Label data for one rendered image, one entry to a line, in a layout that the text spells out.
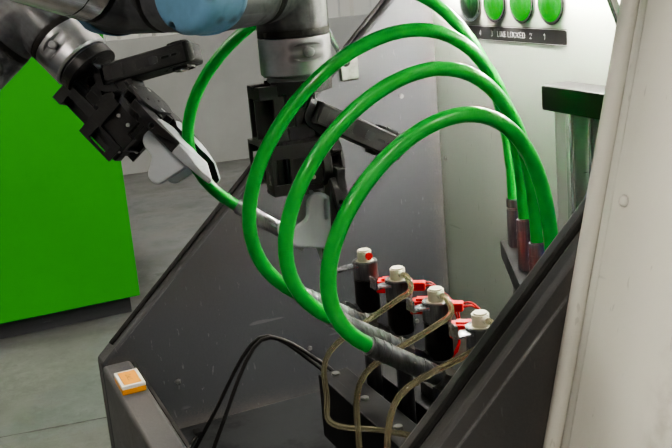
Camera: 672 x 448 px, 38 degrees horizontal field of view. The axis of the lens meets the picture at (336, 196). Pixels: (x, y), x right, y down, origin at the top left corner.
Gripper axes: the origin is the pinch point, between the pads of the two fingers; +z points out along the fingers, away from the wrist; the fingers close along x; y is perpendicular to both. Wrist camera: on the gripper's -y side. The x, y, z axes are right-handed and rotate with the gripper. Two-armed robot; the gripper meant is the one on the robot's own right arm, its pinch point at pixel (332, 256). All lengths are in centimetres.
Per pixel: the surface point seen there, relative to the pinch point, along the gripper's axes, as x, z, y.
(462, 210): -25.5, 6.0, -31.8
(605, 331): 40.4, -3.5, -4.6
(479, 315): 24.6, 0.0, -3.4
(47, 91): -317, 12, -12
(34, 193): -317, 53, 0
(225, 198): -12.4, -5.5, 7.7
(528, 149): 24.7, -14.2, -9.2
